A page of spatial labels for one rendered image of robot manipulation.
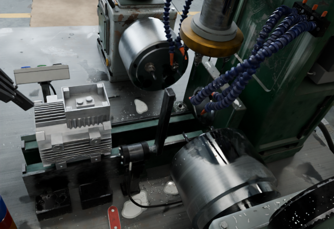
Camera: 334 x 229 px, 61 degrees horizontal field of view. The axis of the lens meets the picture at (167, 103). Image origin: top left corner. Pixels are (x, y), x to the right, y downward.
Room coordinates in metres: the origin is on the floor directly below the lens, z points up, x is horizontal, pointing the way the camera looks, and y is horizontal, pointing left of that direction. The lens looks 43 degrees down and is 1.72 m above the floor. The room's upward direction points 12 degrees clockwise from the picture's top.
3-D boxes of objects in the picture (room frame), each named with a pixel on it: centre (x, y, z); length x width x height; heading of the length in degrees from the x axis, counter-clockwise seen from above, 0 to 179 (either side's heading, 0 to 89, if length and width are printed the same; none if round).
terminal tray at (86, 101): (0.57, 0.23, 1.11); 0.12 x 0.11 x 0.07; 118
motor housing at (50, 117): (0.55, 0.26, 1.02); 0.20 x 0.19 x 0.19; 118
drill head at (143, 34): (1.03, 0.12, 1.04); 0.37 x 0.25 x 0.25; 29
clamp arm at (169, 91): (0.54, 0.00, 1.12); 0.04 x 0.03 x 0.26; 119
